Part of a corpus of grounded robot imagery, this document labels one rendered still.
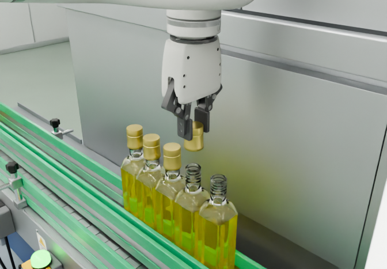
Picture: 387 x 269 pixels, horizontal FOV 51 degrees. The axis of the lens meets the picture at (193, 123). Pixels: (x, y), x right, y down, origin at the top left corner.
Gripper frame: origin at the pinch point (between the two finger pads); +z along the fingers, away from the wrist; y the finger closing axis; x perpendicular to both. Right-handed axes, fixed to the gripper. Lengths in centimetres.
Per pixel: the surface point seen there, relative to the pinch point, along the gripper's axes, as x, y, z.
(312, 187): 17.5, -12.4, 10.8
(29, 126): -78, -2, 28
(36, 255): -31, 20, 38
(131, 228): -12.1, 6.3, 26.6
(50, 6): -588, -268, 81
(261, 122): 5.8, -12.2, 1.9
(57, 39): -585, -270, 134
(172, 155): -4.5, 1.0, 7.8
